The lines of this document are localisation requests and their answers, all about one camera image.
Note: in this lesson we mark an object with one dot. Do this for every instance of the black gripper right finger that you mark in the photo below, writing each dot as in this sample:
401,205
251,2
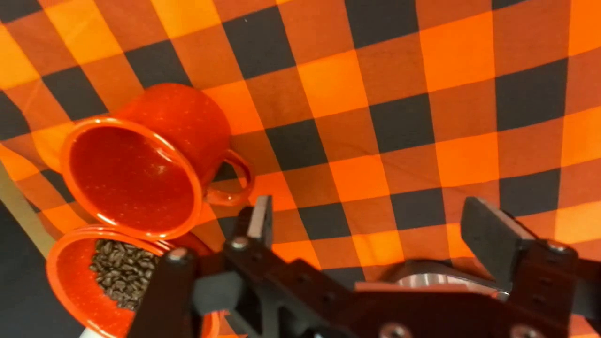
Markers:
495,237

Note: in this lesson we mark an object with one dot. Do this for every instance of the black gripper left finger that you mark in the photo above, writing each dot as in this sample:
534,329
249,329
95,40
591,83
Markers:
260,226

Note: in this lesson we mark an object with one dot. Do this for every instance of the red enamel mug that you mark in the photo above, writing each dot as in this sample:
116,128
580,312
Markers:
155,164

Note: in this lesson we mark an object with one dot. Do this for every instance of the orange black checkered tablecloth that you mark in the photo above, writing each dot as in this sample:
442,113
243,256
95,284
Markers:
367,120

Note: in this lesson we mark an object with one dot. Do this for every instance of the red bowl of coffee beans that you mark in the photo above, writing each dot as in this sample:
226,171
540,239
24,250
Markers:
101,276

